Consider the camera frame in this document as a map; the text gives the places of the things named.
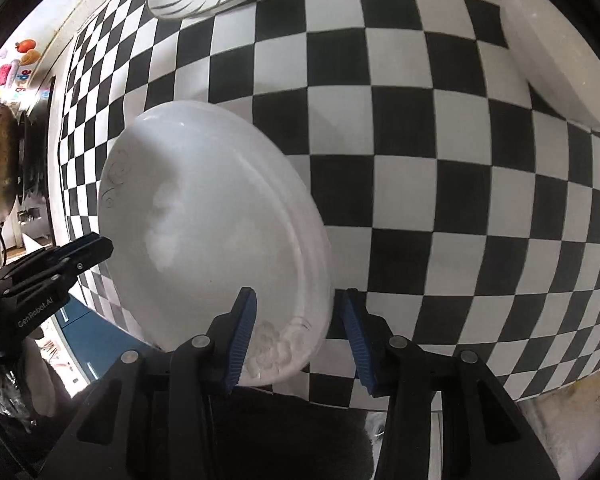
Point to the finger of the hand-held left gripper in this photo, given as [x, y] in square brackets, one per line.
[40, 282]
[87, 246]

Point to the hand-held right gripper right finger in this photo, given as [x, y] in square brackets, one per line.
[356, 340]

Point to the person's left forearm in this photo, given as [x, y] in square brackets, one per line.
[39, 380]

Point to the colourful wall stickers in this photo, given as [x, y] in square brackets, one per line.
[10, 70]

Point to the white plate grey swirl print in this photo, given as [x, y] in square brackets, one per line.
[205, 220]

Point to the black white checkered tablecloth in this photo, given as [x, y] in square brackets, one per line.
[405, 185]

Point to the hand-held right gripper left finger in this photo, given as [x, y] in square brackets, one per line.
[241, 332]

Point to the large white plate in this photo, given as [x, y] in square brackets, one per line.
[555, 60]

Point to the blue cabinet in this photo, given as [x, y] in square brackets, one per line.
[102, 340]

